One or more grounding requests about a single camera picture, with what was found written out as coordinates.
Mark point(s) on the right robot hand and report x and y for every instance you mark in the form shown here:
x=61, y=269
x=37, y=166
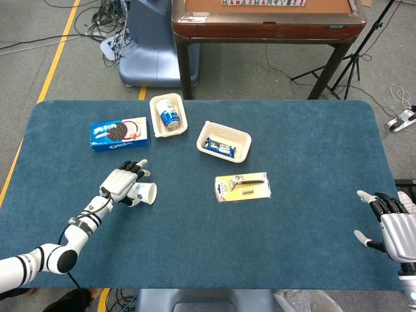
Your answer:
x=399, y=230

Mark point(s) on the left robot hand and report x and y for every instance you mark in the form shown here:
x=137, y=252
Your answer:
x=118, y=183

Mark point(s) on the floral paper cup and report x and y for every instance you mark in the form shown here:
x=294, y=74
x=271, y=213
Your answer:
x=148, y=193

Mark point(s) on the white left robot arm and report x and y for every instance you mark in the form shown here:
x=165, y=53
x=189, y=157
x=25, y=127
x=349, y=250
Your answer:
x=78, y=234

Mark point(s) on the blue Oreo cookie box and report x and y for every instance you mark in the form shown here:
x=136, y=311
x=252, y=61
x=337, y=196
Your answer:
x=130, y=144

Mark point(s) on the square cream plastic tray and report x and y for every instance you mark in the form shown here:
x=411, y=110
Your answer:
x=156, y=126

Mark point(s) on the blue drink can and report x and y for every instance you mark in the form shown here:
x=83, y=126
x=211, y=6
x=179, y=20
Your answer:
x=167, y=113

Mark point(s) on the blue snack bar wrapper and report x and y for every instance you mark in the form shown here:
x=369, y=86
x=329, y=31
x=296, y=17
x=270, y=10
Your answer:
x=221, y=148

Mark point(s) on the white power strip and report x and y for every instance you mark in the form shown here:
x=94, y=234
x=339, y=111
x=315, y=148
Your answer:
x=401, y=120

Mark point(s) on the rectangular cream plastic tray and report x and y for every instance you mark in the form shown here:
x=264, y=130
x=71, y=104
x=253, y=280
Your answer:
x=224, y=133

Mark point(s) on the clear plastic bag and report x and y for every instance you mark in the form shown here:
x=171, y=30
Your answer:
x=305, y=302

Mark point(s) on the blue table cloth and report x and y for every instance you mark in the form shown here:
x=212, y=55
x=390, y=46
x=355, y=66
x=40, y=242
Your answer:
x=227, y=243

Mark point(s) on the yellow razor blister pack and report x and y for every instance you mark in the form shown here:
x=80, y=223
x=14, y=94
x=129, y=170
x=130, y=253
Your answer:
x=253, y=195

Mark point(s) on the grey-blue robot body base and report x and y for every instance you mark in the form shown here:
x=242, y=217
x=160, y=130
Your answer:
x=204, y=300

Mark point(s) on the black tripod stand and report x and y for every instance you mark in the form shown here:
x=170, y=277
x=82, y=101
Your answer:
x=352, y=60

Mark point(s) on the brown mahjong table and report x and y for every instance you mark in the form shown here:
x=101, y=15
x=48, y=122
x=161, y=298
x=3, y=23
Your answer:
x=260, y=29

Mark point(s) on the standing mahjong tile row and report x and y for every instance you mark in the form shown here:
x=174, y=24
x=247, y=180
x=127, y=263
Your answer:
x=260, y=2

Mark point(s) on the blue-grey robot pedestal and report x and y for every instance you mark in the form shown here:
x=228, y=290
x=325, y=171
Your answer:
x=152, y=48

